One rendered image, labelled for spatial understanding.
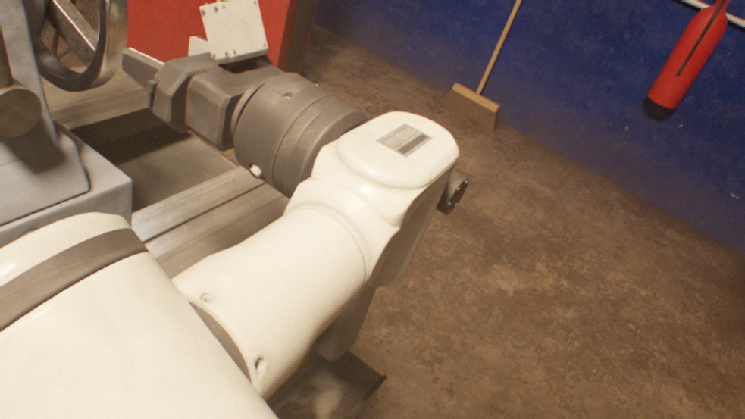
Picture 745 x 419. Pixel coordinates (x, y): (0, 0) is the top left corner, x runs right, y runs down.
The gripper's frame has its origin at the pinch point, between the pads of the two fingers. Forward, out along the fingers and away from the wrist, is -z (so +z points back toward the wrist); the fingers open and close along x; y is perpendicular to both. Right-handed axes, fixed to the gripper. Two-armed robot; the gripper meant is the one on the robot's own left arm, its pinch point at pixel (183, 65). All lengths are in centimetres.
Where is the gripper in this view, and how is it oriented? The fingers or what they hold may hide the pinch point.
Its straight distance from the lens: 52.8
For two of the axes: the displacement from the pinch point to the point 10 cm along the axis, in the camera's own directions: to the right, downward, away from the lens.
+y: 2.7, -7.7, -5.8
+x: 5.5, -3.7, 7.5
